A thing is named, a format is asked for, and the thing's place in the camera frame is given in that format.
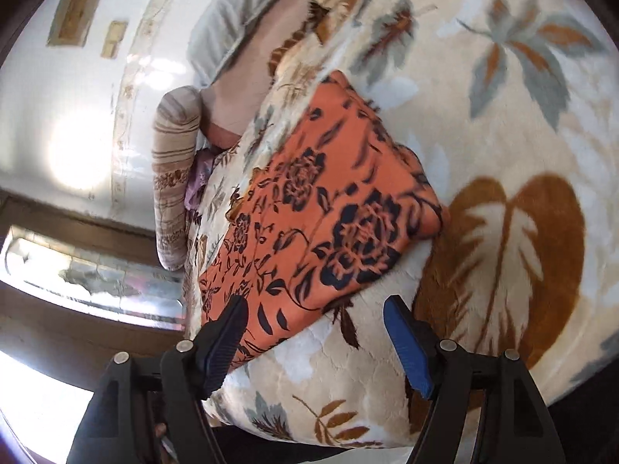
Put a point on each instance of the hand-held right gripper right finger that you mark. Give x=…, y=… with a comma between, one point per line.
x=408, y=343

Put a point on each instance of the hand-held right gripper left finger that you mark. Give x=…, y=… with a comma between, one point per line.
x=225, y=343

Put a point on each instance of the orange floral shirt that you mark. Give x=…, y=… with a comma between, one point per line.
x=338, y=193

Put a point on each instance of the wooden door with patterned glass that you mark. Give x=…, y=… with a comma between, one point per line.
x=96, y=275

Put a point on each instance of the purple cloth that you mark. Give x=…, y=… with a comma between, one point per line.
x=196, y=183

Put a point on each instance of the striped floral bolster pillow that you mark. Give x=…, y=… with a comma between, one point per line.
x=174, y=174

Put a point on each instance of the leaf print blanket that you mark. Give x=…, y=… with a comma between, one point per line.
x=508, y=130

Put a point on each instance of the pink bed sheet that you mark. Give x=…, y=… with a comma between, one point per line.
x=251, y=82

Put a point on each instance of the grey pillow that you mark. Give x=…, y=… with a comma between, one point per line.
x=232, y=14

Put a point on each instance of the small beige wall switch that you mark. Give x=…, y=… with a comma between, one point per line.
x=114, y=38

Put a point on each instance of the large beige wall switch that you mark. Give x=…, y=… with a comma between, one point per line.
x=77, y=14

